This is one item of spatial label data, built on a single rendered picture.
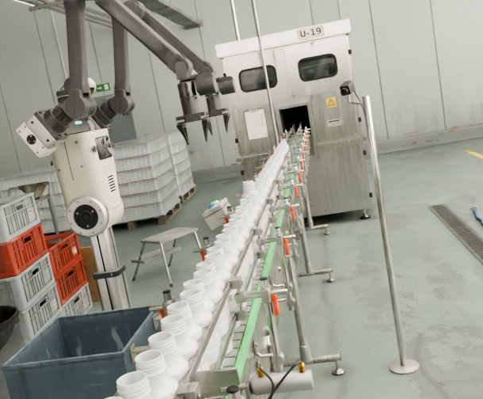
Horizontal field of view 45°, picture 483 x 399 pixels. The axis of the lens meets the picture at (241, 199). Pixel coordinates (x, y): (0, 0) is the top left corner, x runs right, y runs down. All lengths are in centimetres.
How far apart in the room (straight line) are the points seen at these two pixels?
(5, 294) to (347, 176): 377
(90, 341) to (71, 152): 76
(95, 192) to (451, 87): 1030
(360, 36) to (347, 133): 572
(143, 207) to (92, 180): 609
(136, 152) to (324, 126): 300
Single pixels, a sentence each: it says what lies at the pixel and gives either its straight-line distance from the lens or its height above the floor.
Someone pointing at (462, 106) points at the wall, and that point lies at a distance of 1212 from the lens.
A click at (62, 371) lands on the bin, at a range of 151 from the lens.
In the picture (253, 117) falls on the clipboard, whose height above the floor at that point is 129.
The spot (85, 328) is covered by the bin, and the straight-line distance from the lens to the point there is 180.
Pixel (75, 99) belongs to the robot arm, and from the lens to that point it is 204.
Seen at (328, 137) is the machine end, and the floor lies 94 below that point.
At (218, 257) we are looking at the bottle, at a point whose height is 116.
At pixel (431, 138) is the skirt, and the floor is 13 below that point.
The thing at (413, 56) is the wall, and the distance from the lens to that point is 1194.
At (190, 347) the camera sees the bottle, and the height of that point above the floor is 112.
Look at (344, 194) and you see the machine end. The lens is 638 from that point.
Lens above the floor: 146
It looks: 9 degrees down
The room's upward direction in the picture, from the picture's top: 10 degrees counter-clockwise
